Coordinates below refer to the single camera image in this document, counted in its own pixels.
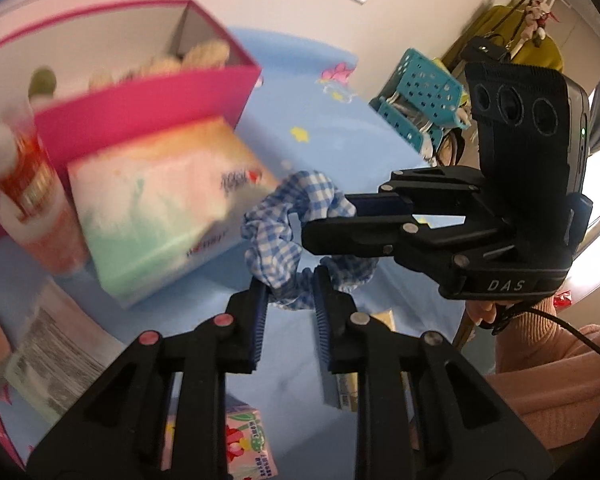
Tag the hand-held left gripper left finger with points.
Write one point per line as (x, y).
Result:
(257, 330)

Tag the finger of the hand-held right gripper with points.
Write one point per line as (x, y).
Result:
(350, 235)
(380, 204)

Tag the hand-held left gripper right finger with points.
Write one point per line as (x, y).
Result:
(322, 320)

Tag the yellow tissue pack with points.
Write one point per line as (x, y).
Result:
(347, 390)

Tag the blue gingham scrunchie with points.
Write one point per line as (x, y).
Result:
(275, 210)

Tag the tan plush toy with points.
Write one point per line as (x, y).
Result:
(205, 52)

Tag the pink cardboard box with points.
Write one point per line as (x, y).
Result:
(155, 105)

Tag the green plush toy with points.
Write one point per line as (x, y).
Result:
(42, 82)

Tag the person's right forearm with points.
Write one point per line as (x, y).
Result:
(555, 385)

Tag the person's right hand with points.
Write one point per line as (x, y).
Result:
(481, 312)

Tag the teal plastic basket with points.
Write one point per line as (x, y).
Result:
(425, 85)
(400, 125)

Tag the yellow bag with toy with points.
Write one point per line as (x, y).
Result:
(545, 55)

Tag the small floral tissue pack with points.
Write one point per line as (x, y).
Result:
(250, 440)

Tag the small hanging plush toy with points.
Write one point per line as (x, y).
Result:
(537, 17)

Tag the large pastel tissue pack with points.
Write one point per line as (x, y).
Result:
(170, 210)

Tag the white wipes pack yellow print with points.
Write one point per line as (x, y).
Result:
(55, 350)

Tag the orange lotion bottle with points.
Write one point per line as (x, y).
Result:
(40, 200)

